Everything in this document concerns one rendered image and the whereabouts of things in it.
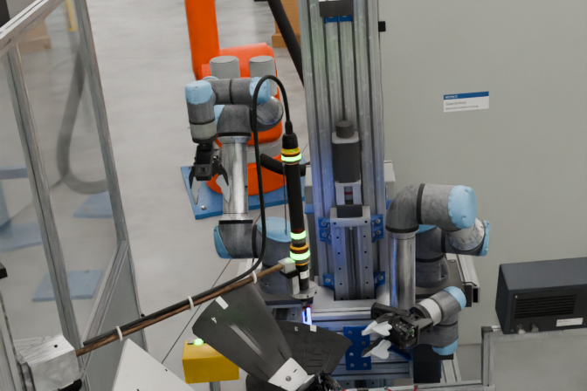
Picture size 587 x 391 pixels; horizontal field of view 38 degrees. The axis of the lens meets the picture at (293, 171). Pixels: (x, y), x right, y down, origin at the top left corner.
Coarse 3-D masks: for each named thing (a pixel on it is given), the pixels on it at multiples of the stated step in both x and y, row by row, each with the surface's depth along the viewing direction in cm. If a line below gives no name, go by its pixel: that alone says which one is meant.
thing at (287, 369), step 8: (288, 360) 206; (280, 368) 205; (288, 368) 205; (296, 368) 206; (280, 376) 204; (296, 376) 205; (304, 376) 206; (280, 384) 204; (288, 384) 204; (296, 384) 204
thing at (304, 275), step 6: (288, 126) 186; (288, 132) 187; (282, 138) 188; (288, 138) 187; (294, 138) 187; (282, 144) 188; (288, 144) 187; (294, 144) 187; (306, 264) 199; (300, 270) 199; (306, 270) 200; (300, 276) 200; (306, 276) 200; (300, 282) 201; (306, 282) 201; (300, 288) 201; (306, 288) 201; (300, 300) 203; (306, 300) 203
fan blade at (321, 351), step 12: (288, 324) 235; (300, 324) 236; (288, 336) 230; (300, 336) 231; (312, 336) 231; (324, 336) 233; (336, 336) 235; (300, 348) 226; (312, 348) 226; (324, 348) 227; (336, 348) 228; (300, 360) 221; (312, 360) 221; (324, 360) 221; (336, 360) 222; (312, 372) 217; (324, 372) 217
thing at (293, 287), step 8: (288, 264) 196; (280, 272) 199; (288, 272) 197; (296, 272) 198; (288, 280) 200; (296, 280) 199; (288, 288) 201; (296, 288) 200; (312, 288) 202; (296, 296) 200; (304, 296) 200; (312, 296) 201
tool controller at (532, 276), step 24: (504, 264) 246; (528, 264) 245; (552, 264) 244; (576, 264) 244; (504, 288) 242; (528, 288) 238; (552, 288) 238; (576, 288) 239; (504, 312) 245; (528, 312) 243; (552, 312) 244; (576, 312) 244
